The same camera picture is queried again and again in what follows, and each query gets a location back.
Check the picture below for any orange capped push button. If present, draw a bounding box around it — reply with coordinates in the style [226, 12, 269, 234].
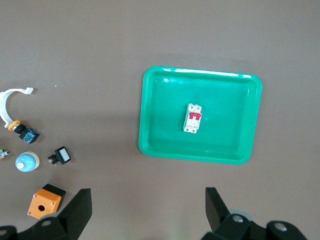
[7, 119, 41, 145]

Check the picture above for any white circuit breaker red switch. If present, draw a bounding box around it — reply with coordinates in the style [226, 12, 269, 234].
[183, 103, 203, 134]

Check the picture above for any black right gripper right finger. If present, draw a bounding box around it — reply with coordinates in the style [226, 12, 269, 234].
[201, 187, 308, 240]

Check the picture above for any orange button box black base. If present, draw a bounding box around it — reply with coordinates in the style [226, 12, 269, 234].
[26, 183, 67, 220]

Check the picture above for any green plastic tray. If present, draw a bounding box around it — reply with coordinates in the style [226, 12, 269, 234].
[138, 65, 263, 166]

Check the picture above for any brown table cover mat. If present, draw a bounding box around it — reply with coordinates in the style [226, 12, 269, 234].
[0, 0, 320, 240]

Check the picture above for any blue dome buzzer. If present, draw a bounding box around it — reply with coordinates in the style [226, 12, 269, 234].
[14, 151, 40, 173]

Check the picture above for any small white curved clamp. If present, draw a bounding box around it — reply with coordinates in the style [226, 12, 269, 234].
[0, 87, 35, 129]

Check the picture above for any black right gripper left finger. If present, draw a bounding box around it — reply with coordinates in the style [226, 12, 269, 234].
[0, 188, 93, 240]

